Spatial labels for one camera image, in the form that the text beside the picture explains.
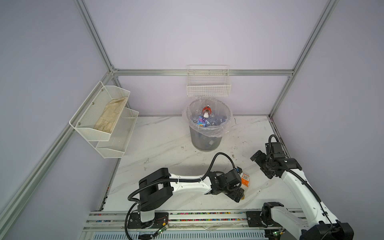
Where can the orange label juice bottle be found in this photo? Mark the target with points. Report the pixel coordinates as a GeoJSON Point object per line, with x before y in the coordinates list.
{"type": "Point", "coordinates": [245, 180]}

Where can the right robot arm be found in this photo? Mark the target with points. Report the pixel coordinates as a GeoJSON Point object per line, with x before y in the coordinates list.
{"type": "Point", "coordinates": [320, 222]}

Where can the white wire wall basket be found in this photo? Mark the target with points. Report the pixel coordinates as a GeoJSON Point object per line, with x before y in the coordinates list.
{"type": "Point", "coordinates": [208, 81]}

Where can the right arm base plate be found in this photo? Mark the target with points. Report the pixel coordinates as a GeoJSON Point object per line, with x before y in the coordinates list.
{"type": "Point", "coordinates": [254, 219]}

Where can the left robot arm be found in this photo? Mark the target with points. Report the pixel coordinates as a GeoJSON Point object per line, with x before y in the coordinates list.
{"type": "Point", "coordinates": [158, 187]}

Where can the clear bottle white cap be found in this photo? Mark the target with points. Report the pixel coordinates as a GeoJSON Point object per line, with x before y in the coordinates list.
{"type": "Point", "coordinates": [220, 120]}

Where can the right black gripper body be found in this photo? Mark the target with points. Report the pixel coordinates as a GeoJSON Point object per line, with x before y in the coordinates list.
{"type": "Point", "coordinates": [263, 161]}

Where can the clear plastic bin liner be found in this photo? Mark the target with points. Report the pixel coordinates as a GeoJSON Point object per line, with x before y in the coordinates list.
{"type": "Point", "coordinates": [219, 108]}

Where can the red cap round bottle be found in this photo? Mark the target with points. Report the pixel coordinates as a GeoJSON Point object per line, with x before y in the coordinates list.
{"type": "Point", "coordinates": [207, 111]}

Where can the grey mesh waste bin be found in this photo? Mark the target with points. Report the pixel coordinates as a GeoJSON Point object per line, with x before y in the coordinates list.
{"type": "Point", "coordinates": [204, 143]}

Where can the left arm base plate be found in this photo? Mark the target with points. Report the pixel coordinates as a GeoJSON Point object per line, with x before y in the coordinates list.
{"type": "Point", "coordinates": [134, 221]}

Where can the beige cloth in shelf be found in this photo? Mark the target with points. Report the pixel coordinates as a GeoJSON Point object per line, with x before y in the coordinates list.
{"type": "Point", "coordinates": [110, 115]}

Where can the crushed bottle blue label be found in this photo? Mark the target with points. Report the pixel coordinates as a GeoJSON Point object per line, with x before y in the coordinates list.
{"type": "Point", "coordinates": [201, 121]}

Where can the white mesh lower shelf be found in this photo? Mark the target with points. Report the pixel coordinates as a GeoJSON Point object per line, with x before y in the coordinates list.
{"type": "Point", "coordinates": [117, 145]}

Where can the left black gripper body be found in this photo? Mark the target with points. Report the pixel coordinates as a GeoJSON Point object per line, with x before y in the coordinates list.
{"type": "Point", "coordinates": [233, 192]}

